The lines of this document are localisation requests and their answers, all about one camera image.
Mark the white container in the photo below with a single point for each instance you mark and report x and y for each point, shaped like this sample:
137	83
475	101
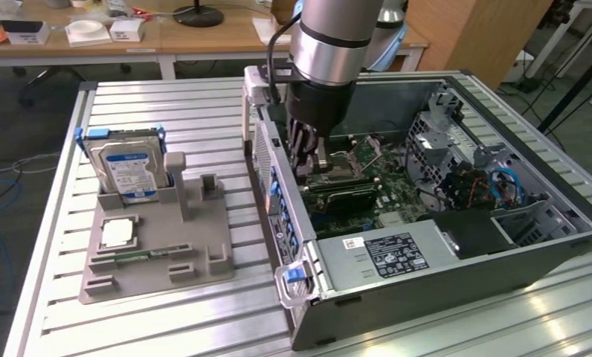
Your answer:
517	68

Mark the brown cardboard box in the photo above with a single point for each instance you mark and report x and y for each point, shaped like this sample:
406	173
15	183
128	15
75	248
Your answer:
282	11

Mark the black tripod pole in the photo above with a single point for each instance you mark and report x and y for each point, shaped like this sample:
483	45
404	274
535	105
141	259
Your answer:
547	121

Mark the blue case latch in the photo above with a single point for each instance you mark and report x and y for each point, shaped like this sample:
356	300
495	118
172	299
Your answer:
295	276

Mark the black chair base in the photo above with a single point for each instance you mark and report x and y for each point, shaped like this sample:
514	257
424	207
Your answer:
43	74

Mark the black RAM stick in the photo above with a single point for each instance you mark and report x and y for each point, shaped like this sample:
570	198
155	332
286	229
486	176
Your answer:
355	184

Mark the metal disk bay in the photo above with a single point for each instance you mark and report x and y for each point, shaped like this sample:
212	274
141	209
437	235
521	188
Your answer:
439	163

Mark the wooden desk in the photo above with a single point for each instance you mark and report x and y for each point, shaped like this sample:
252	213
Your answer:
202	37

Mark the white paper stack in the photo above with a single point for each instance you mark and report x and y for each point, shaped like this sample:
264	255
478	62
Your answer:
262	29

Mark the black open PC case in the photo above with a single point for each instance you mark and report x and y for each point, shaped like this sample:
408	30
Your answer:
424	297

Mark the hard disk in blue caddy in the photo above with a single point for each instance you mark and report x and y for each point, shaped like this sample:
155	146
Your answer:
129	175

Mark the CPU socket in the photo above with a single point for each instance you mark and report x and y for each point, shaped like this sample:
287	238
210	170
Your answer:
342	169

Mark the black lamp base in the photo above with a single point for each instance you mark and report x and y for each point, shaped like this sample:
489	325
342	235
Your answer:
198	16

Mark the green RAM stick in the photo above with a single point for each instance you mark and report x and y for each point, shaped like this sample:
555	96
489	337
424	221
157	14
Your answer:
144	254

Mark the plain white box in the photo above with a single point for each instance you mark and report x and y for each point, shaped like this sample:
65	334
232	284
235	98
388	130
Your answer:
125	31

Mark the grey parts rack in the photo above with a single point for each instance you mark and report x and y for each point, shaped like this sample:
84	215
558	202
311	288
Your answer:
196	230

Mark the silver CPU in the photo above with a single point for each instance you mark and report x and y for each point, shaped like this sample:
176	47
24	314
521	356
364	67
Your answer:
116	233

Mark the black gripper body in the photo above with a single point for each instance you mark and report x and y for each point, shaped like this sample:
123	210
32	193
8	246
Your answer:
318	104

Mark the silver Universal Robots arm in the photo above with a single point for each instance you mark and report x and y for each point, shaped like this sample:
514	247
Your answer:
330	48

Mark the grey power supply unit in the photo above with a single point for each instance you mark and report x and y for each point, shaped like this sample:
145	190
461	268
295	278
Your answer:
344	267

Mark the graphics card with black heatsink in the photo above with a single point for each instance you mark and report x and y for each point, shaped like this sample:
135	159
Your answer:
350	201

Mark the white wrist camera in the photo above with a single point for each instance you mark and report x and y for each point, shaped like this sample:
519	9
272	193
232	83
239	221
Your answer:
255	89

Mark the white box with black top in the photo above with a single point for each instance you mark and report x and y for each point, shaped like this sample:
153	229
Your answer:
25	35

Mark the green motherboard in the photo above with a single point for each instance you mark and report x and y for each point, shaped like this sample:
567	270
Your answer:
399	193

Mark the wooden cabinet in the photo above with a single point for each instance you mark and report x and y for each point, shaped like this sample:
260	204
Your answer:
503	37

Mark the white box with round hole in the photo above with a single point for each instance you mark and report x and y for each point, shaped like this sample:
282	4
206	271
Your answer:
87	35

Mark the metal socket cover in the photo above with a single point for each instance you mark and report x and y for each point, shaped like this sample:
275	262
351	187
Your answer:
367	152

